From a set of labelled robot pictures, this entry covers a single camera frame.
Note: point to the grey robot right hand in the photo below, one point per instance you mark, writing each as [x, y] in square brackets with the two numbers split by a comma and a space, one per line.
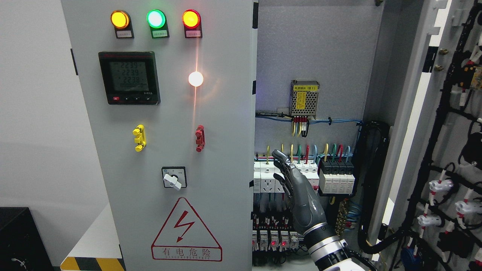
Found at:
[308, 213]

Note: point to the grey cabinet door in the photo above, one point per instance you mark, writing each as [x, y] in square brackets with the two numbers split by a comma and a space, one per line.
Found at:
[427, 85]
[218, 178]

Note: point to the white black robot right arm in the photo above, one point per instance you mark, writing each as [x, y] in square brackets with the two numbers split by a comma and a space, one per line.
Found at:
[330, 253]

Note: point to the white indicator lamp left door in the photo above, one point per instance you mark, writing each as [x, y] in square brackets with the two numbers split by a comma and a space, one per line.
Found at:
[195, 79]

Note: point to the red indicator lamp left door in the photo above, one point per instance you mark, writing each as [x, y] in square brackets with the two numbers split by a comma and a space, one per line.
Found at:
[192, 24]

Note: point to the green indicator lamp left door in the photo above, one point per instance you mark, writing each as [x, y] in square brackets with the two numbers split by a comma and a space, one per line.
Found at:
[158, 24]

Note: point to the yellow indicator lamp left door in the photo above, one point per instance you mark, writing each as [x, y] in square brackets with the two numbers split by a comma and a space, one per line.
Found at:
[122, 24]

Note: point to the relay terminal block row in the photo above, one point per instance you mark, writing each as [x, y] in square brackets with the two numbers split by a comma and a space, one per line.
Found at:
[274, 232]

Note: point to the black white surge protector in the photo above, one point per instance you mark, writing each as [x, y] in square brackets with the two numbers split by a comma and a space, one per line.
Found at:
[336, 178]

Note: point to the white socket breaker row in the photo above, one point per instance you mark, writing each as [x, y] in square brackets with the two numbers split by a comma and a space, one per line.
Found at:
[264, 182]

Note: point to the metal mesh power supply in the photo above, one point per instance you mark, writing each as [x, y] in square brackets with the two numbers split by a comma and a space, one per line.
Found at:
[304, 97]

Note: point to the red electric hazard warning sticker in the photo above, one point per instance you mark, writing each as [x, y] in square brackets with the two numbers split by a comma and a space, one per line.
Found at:
[185, 236]

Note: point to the grey electrical cabinet body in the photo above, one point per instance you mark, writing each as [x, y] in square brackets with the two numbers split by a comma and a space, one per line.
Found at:
[334, 43]

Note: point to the red terminal connector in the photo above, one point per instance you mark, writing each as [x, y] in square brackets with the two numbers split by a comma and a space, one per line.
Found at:
[200, 138]

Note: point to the yellow terminal connector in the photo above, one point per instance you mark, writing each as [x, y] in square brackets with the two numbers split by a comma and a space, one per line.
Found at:
[139, 137]

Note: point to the white table with hazard stripes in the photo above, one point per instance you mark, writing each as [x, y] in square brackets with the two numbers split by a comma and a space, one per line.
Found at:
[98, 249]

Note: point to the black digital power meter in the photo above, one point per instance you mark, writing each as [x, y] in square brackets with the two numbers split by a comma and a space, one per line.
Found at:
[130, 78]

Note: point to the black box on floor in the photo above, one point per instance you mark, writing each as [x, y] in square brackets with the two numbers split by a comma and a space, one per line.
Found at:
[21, 247]

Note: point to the white rotary selector switch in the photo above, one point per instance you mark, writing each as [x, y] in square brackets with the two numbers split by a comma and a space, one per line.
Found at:
[174, 177]

